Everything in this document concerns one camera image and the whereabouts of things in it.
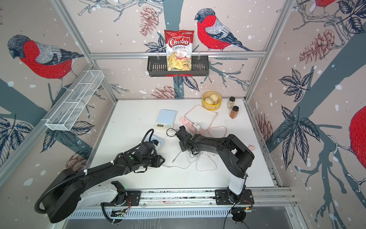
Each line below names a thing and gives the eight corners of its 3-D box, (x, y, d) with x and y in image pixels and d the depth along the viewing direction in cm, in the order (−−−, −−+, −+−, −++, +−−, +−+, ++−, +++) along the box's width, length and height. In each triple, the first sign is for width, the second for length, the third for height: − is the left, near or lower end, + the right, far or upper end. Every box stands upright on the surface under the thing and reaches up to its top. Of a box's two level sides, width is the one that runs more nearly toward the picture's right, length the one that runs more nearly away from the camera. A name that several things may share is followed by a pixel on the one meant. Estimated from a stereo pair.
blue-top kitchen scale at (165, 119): (154, 129, 104) (153, 127, 102) (160, 110, 116) (159, 108, 114) (172, 131, 103) (172, 129, 101) (176, 112, 115) (176, 110, 113)
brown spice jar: (231, 119, 110) (234, 111, 102) (228, 115, 113) (231, 106, 105) (236, 118, 110) (240, 109, 103) (234, 113, 113) (237, 105, 106)
